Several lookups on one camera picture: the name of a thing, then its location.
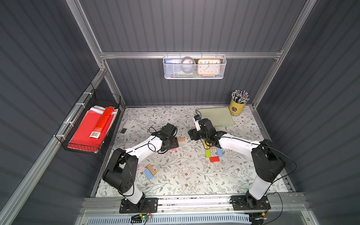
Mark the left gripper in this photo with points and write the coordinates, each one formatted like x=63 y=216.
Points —
x=171 y=131

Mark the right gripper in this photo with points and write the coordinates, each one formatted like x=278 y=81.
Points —
x=193 y=133

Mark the green block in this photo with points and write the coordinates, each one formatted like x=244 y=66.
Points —
x=208 y=153

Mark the light blue block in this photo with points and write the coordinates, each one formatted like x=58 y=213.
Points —
x=219 y=152

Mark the red block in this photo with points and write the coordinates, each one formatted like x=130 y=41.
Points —
x=214 y=159

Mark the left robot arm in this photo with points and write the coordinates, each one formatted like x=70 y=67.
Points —
x=121 y=169

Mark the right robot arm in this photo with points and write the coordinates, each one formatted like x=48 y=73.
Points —
x=267 y=165

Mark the pale green workspace book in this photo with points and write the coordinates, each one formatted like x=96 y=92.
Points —
x=219 y=116

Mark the tan block front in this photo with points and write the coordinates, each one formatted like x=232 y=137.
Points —
x=151 y=169

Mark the blue block front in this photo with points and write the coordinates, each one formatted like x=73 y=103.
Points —
x=148 y=174

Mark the yellow pen cup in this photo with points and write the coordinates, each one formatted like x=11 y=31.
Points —
x=238 y=101

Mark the white remote control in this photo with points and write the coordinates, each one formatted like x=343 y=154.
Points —
x=126 y=127

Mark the yellow square clock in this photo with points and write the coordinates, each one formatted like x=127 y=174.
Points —
x=209 y=67

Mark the grey tape roll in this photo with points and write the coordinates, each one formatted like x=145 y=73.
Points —
x=187 y=65

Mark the red long box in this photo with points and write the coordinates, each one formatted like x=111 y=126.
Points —
x=96 y=133

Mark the green circuit board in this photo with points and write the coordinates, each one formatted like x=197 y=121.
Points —
x=140 y=218

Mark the red folder stack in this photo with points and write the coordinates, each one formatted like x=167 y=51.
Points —
x=81 y=141

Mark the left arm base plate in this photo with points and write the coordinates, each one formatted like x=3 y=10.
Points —
x=145 y=205

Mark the white wire wall basket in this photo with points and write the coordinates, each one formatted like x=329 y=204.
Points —
x=172 y=66

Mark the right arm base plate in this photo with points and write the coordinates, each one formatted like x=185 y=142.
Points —
x=248 y=202

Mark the black wire side basket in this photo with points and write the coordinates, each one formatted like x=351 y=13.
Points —
x=91 y=98

